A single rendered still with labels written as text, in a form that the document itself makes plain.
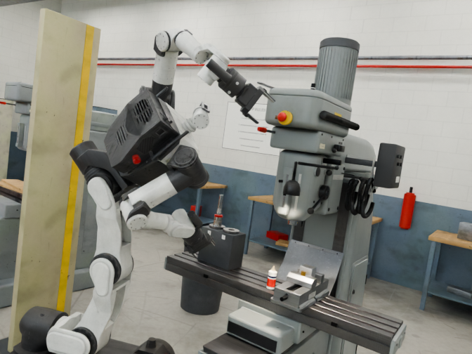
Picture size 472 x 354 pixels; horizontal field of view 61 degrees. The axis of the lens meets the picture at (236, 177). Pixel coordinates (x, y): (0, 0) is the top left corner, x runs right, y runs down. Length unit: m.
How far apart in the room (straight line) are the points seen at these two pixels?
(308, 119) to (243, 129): 5.44
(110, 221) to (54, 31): 1.58
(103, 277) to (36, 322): 0.43
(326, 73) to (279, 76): 4.83
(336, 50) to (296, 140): 0.55
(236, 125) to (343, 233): 5.17
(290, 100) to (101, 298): 1.15
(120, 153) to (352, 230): 1.30
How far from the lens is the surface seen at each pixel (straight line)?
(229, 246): 2.12
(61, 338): 1.98
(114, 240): 1.78
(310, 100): 1.70
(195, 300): 3.92
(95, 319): 1.92
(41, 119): 2.91
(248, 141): 7.03
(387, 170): 2.00
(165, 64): 1.73
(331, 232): 2.28
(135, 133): 1.54
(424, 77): 6.17
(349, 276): 2.33
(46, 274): 3.17
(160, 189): 1.50
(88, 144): 1.83
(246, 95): 1.53
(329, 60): 2.12
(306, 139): 1.78
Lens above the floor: 1.62
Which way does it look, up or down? 5 degrees down
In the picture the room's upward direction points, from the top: 8 degrees clockwise
